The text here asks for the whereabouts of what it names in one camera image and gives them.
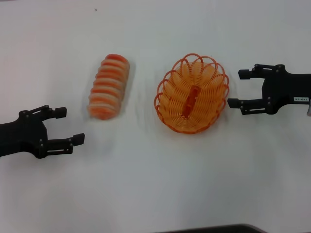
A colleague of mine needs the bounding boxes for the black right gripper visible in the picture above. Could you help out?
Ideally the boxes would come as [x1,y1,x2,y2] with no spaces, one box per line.
[227,63,311,116]

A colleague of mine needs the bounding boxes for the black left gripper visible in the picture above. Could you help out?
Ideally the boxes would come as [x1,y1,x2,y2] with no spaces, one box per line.
[0,104,86,160]

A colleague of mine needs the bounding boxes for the orange woven plastic basket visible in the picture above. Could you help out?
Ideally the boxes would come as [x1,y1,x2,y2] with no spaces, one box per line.
[153,52,230,134]

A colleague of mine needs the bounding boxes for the orange striped toy bread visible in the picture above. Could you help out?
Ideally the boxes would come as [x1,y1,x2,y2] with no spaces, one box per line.
[87,53,131,121]

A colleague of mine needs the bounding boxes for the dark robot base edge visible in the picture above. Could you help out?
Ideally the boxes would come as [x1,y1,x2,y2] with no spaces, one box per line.
[167,223,266,233]

